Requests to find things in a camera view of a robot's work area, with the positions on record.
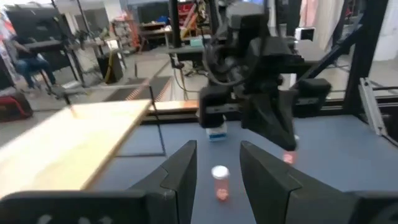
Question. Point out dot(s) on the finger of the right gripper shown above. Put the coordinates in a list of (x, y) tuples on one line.
[(256, 115), (283, 124)]

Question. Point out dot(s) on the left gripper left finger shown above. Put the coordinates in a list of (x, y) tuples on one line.
[(174, 193)]

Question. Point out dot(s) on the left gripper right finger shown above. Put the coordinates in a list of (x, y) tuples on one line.
[(273, 199)]

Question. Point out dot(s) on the small white melatonin bottle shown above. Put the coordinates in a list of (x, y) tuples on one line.
[(216, 134)]

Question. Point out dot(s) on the blue grey table mat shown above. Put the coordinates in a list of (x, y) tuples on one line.
[(342, 161)]

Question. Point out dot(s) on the silver aluminium extrusion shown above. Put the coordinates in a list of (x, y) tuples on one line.
[(370, 105)]

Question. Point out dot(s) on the black hazard striped floor mat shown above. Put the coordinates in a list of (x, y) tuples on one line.
[(124, 93)]

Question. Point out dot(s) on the white box device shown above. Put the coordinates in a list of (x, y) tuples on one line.
[(304, 33)]

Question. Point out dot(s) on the black speaker box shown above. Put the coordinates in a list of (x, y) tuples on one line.
[(112, 68)]

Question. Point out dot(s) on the pale pink hanging cloth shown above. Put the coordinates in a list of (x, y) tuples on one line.
[(308, 12)]

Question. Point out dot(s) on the red bag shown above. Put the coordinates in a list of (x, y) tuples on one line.
[(14, 109)]

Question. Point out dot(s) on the person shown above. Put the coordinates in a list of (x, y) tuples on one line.
[(29, 60)]

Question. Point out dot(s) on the wooden shelf black frame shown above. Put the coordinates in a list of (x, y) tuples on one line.
[(62, 149)]

